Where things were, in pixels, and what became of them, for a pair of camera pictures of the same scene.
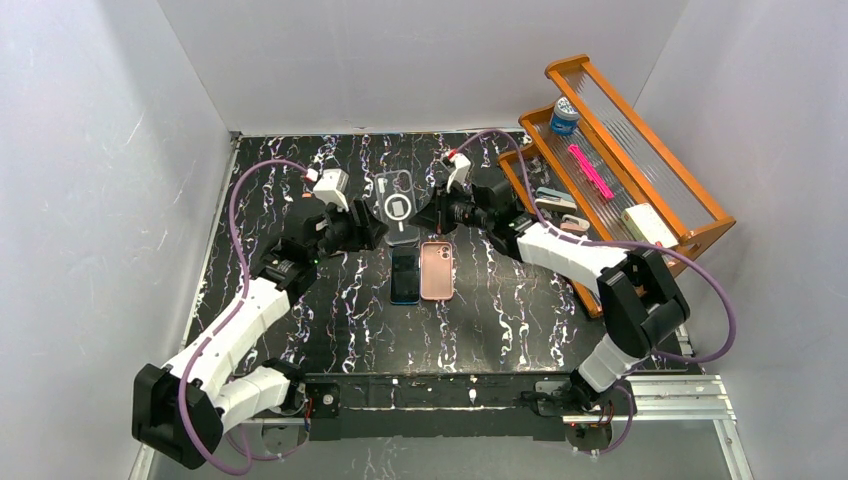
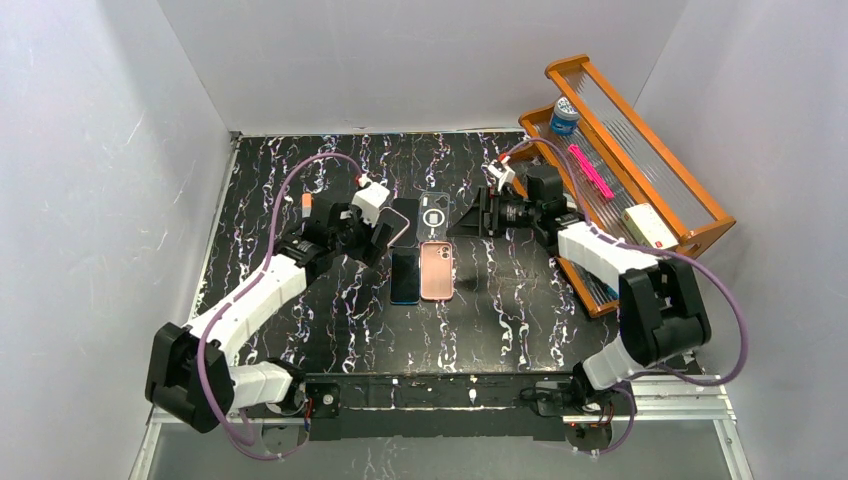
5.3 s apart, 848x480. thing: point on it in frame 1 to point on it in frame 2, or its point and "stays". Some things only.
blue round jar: x=565 y=117 stays
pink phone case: x=436 y=271 stays
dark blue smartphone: x=405 y=276 stays
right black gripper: x=443 y=216 to x=493 y=214
